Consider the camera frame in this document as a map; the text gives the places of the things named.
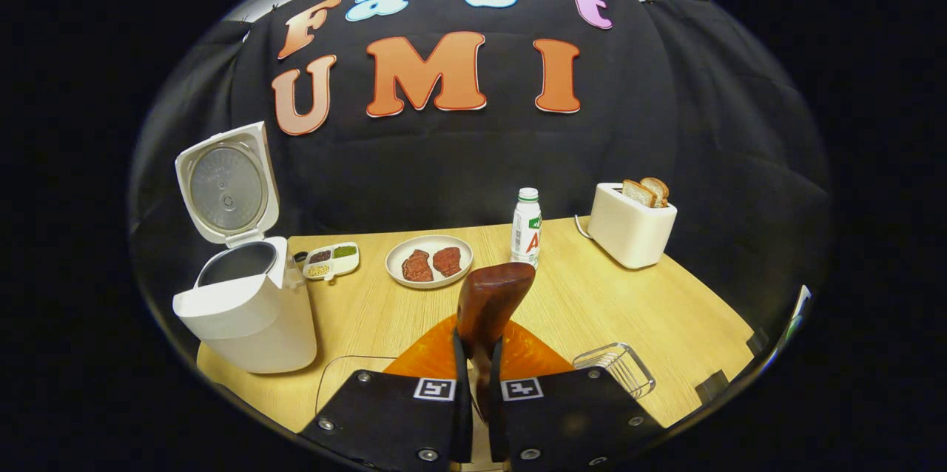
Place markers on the toasted bread slice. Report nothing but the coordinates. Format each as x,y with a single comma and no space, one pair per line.
658,189
638,194

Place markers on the red meat steak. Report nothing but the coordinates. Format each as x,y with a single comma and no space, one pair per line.
447,262
416,266

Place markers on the white round plate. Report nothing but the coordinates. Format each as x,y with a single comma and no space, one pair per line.
392,263

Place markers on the white milk bottle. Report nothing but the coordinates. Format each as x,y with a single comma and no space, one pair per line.
525,228

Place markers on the brown wooden spoon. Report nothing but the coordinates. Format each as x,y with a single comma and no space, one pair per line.
492,302

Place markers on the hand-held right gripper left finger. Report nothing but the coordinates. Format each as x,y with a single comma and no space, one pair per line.
463,424

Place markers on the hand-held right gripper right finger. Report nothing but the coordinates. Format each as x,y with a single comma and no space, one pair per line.
497,424

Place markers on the white toaster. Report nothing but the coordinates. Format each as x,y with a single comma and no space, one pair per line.
629,235

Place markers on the black tape patch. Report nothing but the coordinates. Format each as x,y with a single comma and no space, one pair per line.
712,387
756,342

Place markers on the white divided condiment dish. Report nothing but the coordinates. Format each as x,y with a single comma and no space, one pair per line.
348,263

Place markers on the white rice cooker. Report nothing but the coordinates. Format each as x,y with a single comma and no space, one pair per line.
251,331

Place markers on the clear chopstick holder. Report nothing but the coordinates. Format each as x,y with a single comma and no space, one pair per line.
607,361

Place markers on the black backdrop cloth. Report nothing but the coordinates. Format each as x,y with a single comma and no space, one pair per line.
666,124

